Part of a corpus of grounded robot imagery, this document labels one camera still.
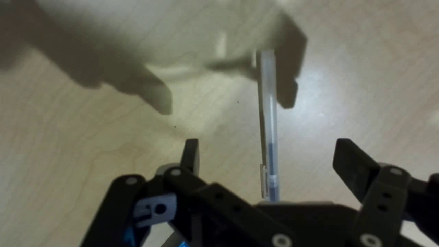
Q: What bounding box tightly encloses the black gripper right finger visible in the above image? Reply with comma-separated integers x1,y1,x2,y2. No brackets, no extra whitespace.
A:
332,137,439,247

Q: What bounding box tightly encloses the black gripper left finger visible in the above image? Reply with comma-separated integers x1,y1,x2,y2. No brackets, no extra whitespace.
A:
81,137,295,247

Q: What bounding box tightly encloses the clear ballpoint pen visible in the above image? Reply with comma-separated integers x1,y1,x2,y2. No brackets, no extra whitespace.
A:
253,48,281,204

